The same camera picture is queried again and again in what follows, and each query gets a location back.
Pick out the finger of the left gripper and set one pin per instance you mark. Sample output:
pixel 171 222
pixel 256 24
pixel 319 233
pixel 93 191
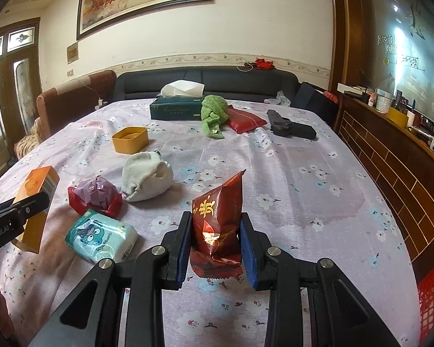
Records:
pixel 31 206

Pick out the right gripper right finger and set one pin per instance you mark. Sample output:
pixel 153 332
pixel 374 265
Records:
pixel 309 301

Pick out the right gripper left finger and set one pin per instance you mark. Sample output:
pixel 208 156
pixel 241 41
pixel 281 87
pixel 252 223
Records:
pixel 122 299

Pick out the orange cardboard box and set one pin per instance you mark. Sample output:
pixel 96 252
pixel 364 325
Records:
pixel 44 179

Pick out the teal wet wipes pack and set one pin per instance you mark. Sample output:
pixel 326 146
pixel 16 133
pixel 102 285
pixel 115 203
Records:
pixel 96 236

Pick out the dark red snack packet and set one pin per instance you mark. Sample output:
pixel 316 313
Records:
pixel 215 252

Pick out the yellow plastic box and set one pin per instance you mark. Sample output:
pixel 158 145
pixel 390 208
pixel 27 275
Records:
pixel 130 140

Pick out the red box purple paper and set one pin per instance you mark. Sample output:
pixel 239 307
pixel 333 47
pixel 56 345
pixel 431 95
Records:
pixel 97 194

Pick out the floral lilac tablecloth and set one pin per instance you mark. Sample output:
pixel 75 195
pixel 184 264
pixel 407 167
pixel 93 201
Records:
pixel 312 198

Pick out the brown armchair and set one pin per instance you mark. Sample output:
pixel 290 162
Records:
pixel 66 103

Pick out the white crumpled cloth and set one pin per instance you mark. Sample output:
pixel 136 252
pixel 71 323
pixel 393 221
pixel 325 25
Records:
pixel 145 175

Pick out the red plastic basket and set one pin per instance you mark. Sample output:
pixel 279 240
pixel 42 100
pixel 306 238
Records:
pixel 426 296

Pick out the wooden glass door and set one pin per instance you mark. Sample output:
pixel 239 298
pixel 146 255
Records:
pixel 20 85

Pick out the wooden brick-pattern counter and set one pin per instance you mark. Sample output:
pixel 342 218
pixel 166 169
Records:
pixel 402 167

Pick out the dark green tissue box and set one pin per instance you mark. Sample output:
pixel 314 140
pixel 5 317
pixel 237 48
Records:
pixel 176 108

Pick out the red foil packet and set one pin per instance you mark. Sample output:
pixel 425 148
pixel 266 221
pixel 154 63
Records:
pixel 242 121

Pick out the green knitted cloth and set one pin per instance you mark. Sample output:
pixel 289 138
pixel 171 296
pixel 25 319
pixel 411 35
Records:
pixel 213 116

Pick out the black leather sofa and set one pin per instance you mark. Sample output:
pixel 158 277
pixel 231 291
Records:
pixel 229 82

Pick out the red ribbon decoration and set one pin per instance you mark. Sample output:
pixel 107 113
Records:
pixel 262 64

